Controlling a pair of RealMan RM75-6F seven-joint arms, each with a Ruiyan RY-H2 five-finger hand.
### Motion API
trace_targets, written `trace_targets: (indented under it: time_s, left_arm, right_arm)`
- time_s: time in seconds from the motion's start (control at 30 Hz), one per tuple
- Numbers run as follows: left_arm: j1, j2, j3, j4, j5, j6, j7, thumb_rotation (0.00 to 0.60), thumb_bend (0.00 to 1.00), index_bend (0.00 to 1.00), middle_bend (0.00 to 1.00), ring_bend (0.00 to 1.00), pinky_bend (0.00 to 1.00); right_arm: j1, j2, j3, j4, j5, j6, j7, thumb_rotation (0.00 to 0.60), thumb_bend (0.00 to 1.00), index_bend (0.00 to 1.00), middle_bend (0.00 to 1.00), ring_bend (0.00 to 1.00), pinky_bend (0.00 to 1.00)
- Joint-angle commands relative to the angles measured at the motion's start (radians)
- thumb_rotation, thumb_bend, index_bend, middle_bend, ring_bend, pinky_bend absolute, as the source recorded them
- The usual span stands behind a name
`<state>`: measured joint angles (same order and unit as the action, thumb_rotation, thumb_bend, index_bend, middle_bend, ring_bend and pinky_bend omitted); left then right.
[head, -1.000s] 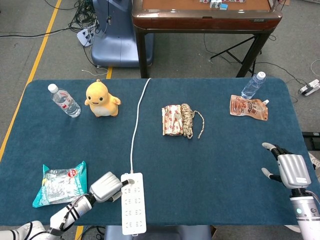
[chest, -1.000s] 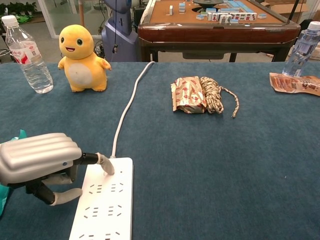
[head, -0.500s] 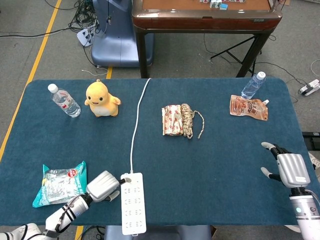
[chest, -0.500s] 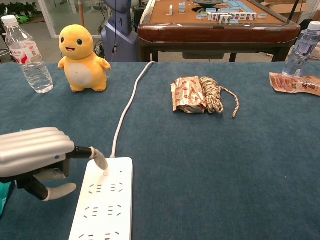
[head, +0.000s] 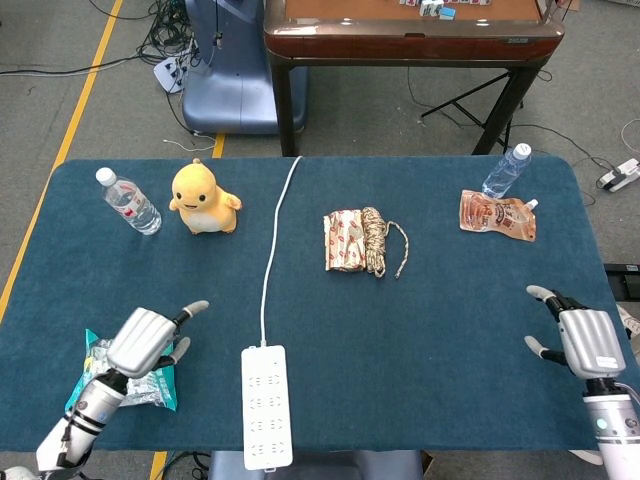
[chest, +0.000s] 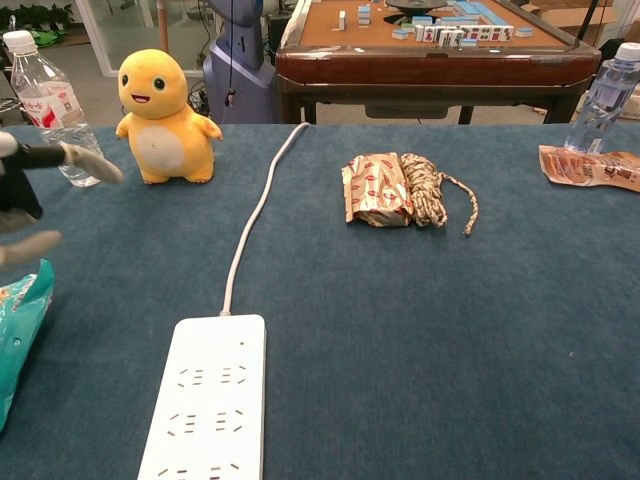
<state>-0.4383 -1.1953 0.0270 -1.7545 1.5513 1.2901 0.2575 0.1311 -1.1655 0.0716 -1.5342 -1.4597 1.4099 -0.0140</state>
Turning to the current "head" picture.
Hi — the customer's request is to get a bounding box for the yellow duck plush toy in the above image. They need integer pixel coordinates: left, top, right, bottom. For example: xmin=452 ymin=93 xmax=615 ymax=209
xmin=168 ymin=157 xmax=244 ymax=237

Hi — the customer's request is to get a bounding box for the teal snack bag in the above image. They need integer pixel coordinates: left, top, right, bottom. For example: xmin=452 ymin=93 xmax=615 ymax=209
xmin=64 ymin=327 xmax=180 ymax=413

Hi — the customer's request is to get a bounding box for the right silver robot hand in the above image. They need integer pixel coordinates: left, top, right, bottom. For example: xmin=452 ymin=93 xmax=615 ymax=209
xmin=523 ymin=284 xmax=628 ymax=397

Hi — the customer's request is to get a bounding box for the white floor socket with plugs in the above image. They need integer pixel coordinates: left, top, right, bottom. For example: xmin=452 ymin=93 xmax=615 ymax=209
xmin=596 ymin=157 xmax=640 ymax=194

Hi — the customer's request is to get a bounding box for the brown mahjong table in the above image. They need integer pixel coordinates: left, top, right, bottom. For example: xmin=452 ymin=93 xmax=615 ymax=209
xmin=262 ymin=0 xmax=567 ymax=158

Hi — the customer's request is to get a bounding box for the blue grey robot chassis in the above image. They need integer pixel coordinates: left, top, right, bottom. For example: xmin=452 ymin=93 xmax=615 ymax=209
xmin=206 ymin=449 xmax=426 ymax=480

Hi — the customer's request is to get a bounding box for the orange spout pouch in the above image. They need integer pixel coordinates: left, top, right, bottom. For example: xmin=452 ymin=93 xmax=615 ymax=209
xmin=458 ymin=188 xmax=541 ymax=244

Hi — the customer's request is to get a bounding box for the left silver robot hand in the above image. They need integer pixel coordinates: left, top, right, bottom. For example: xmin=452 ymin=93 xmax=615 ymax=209
xmin=92 ymin=299 xmax=211 ymax=396

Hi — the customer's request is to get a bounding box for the blue label water bottle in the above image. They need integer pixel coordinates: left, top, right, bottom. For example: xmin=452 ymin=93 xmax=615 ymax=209
xmin=480 ymin=142 xmax=533 ymax=200

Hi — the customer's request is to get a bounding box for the black box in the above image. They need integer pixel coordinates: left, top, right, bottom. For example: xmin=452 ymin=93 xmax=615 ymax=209
xmin=603 ymin=262 xmax=640 ymax=303

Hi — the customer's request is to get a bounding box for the red label water bottle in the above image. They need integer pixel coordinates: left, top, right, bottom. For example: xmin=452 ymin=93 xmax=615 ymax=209
xmin=95 ymin=166 xmax=163 ymax=237

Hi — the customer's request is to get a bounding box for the white floor power strip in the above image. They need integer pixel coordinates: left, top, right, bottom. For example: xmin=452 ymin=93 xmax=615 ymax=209
xmin=152 ymin=55 xmax=194 ymax=95

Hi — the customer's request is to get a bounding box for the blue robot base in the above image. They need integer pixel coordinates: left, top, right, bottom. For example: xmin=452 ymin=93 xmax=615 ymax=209
xmin=181 ymin=0 xmax=310 ymax=136

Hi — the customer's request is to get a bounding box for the dark teal table mat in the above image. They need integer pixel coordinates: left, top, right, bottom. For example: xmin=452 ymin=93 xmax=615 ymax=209
xmin=0 ymin=155 xmax=633 ymax=454

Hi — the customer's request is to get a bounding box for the tangled black cable bundle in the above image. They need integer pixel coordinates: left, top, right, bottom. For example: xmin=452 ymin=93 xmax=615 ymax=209
xmin=133 ymin=0 xmax=202 ymax=69

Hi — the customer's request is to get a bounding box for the thin black floor cable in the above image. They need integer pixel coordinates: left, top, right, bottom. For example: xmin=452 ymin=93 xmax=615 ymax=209
xmin=405 ymin=67 xmax=609 ymax=174

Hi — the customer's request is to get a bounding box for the white power strip cord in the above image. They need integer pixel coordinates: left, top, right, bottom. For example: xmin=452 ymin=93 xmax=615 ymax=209
xmin=259 ymin=155 xmax=305 ymax=349

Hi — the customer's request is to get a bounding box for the red patterned folded packet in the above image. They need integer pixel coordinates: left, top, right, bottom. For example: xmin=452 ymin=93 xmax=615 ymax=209
xmin=322 ymin=209 xmax=370 ymax=273

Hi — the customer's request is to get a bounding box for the beige braided rope bundle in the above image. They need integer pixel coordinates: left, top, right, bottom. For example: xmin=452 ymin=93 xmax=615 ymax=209
xmin=360 ymin=205 xmax=411 ymax=280

